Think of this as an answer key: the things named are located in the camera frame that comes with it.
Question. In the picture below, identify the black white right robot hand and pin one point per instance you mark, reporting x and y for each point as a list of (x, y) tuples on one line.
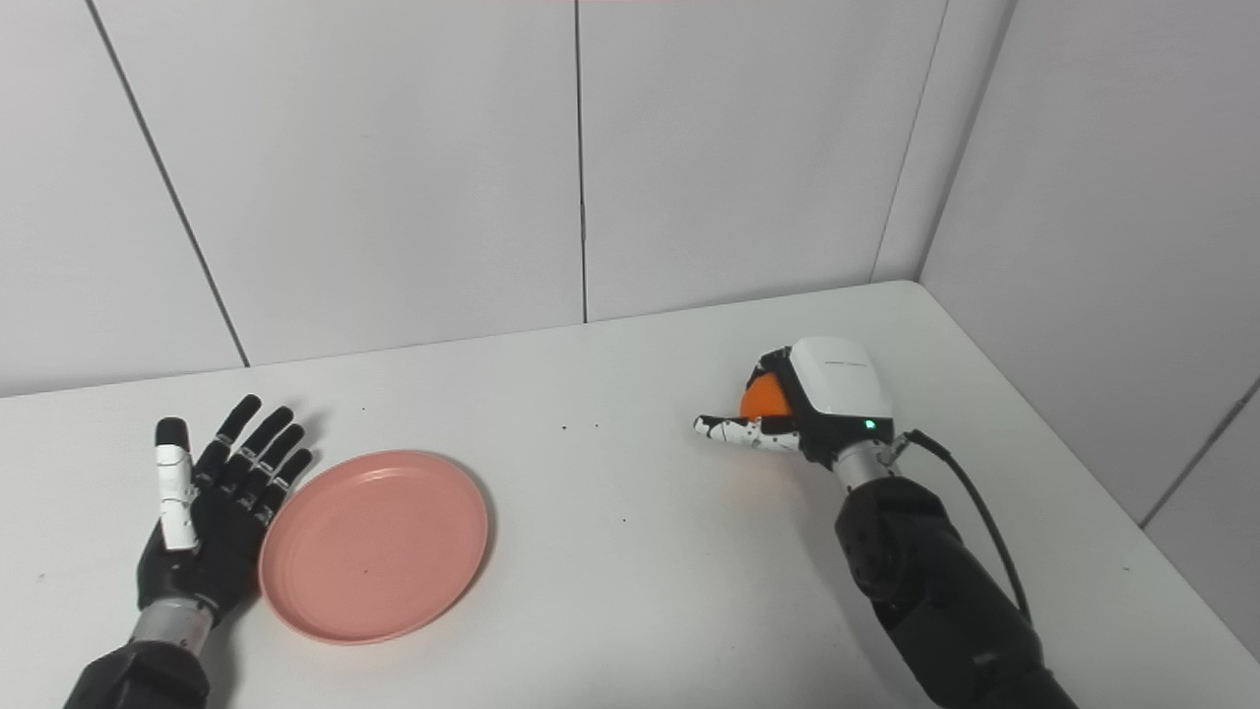
[(837, 389)]

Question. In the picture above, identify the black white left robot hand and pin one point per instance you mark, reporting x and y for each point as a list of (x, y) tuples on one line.
[(221, 551)]

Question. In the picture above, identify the orange fruit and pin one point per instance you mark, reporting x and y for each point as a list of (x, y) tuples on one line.
[(763, 399)]

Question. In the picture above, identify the pink round plate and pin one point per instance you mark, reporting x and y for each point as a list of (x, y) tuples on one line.
[(374, 547)]

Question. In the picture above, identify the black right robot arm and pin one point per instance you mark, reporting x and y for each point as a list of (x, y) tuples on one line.
[(935, 591)]

